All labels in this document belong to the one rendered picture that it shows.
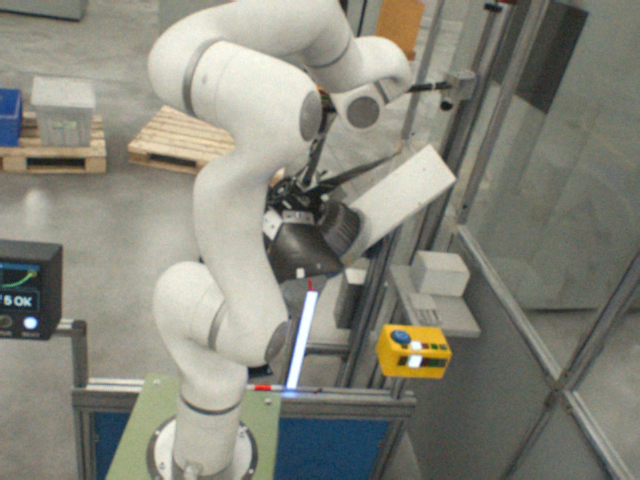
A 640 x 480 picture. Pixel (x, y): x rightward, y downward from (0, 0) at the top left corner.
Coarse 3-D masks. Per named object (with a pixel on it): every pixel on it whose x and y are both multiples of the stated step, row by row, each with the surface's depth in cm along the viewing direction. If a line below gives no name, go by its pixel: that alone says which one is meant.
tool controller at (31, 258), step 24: (0, 240) 120; (0, 264) 113; (24, 264) 113; (48, 264) 114; (0, 288) 114; (24, 288) 115; (48, 288) 116; (0, 312) 116; (24, 312) 116; (48, 312) 117; (0, 336) 117; (24, 336) 118; (48, 336) 119
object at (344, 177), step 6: (390, 156) 148; (372, 162) 149; (378, 162) 144; (384, 162) 160; (354, 168) 152; (360, 168) 145; (366, 168) 143; (372, 168) 161; (342, 174) 149; (348, 174) 156; (354, 174) 160; (360, 174) 162; (324, 180) 155; (330, 180) 158; (336, 180) 160; (342, 180) 162; (348, 180) 164; (336, 186) 166
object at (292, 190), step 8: (288, 176) 168; (280, 184) 168; (288, 184) 164; (296, 184) 163; (272, 192) 170; (288, 192) 161; (296, 192) 162; (304, 192) 164; (272, 200) 167; (280, 200) 161; (288, 200) 161; (296, 200) 162; (304, 200) 164; (312, 200) 171; (320, 200) 168; (272, 208) 165; (280, 208) 163; (288, 208) 163; (296, 208) 163; (304, 208) 164; (312, 208) 167; (320, 208) 166; (280, 216) 167; (320, 216) 166
